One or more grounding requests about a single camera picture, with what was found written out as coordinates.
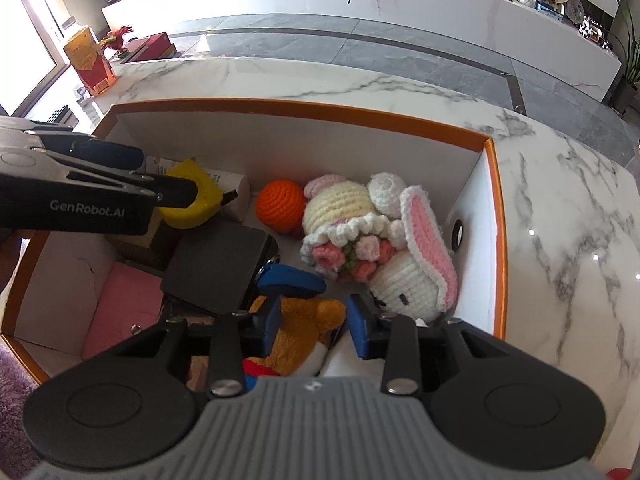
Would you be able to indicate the crochet bunny doll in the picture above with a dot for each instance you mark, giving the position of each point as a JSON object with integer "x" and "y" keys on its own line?
{"x": 340, "y": 205}

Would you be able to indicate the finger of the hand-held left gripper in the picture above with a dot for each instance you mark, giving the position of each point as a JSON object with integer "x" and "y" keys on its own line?
{"x": 100, "y": 152}
{"x": 172, "y": 192}

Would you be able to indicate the tall potted plant dark pot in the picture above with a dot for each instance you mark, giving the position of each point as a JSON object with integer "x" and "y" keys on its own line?
{"x": 627, "y": 95}

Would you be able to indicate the purple fluffy blanket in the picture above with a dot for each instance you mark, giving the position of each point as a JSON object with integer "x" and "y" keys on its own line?
{"x": 12, "y": 410}

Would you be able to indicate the orange crochet ball with flower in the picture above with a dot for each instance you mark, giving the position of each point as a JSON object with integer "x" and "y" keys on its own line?
{"x": 280, "y": 205}

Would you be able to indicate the white labelled tube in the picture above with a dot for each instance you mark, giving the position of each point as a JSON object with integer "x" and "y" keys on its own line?
{"x": 235, "y": 195}

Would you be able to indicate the orange red carton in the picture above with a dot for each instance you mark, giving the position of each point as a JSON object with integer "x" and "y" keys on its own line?
{"x": 90, "y": 65}

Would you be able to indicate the brown bear plush blue uniform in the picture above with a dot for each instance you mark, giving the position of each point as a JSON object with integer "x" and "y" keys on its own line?
{"x": 300, "y": 325}

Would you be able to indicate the orange cardboard storage box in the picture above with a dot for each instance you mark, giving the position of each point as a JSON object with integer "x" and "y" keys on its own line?
{"x": 300, "y": 145}

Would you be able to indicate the pink case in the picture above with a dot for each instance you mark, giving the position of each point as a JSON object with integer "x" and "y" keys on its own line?
{"x": 125, "y": 310}

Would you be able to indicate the red artificial flower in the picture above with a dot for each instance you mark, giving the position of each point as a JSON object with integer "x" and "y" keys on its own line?
{"x": 117, "y": 40}

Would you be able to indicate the white marble tv cabinet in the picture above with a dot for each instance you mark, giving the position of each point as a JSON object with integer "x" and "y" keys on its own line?
{"x": 400, "y": 0}

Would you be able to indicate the black box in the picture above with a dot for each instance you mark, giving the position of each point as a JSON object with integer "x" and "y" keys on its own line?
{"x": 215, "y": 260}

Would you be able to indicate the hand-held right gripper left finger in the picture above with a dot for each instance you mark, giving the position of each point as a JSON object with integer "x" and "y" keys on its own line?
{"x": 267, "y": 332}

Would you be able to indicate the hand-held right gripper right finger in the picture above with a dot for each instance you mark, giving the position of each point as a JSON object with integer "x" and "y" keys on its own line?
{"x": 364, "y": 330}

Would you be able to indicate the glass plate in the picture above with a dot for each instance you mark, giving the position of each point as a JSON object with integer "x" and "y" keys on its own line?
{"x": 575, "y": 10}

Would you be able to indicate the cow figurine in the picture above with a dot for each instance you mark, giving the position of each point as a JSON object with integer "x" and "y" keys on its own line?
{"x": 592, "y": 32}

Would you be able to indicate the yellow banana toy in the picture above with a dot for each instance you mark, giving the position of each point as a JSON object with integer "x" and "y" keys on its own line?
{"x": 200, "y": 210}

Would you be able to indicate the dark red box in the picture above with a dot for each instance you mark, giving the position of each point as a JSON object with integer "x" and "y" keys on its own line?
{"x": 150, "y": 45}

